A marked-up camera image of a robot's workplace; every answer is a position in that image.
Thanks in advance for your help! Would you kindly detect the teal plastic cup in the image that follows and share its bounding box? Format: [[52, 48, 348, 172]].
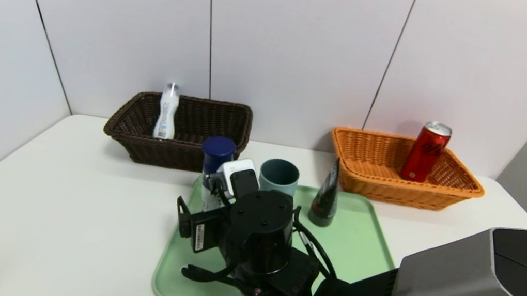
[[257, 156, 302, 198]]

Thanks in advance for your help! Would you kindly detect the white bottle with blue cap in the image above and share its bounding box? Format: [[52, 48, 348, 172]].
[[192, 134, 239, 216]]

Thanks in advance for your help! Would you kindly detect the clear white plastic bottle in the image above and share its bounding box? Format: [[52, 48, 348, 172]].
[[152, 81, 183, 141]]

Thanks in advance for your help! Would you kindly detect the red soda can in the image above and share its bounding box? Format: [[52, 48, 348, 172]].
[[398, 117, 454, 186]]

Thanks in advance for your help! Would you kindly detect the dark brown wicker basket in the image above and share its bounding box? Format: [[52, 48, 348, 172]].
[[99, 84, 255, 181]]

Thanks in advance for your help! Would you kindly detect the orange wicker basket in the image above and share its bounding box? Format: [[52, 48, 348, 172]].
[[322, 124, 492, 218]]

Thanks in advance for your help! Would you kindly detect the black squeeze tube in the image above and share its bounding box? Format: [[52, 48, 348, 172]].
[[306, 154, 345, 229]]

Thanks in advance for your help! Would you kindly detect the light green plastic tray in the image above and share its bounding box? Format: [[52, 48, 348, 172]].
[[149, 165, 405, 296]]

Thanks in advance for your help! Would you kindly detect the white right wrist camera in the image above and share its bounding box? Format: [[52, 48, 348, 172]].
[[213, 154, 264, 204]]

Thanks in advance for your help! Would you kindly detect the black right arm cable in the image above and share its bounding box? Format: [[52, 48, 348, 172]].
[[180, 259, 251, 292], [284, 206, 347, 281]]

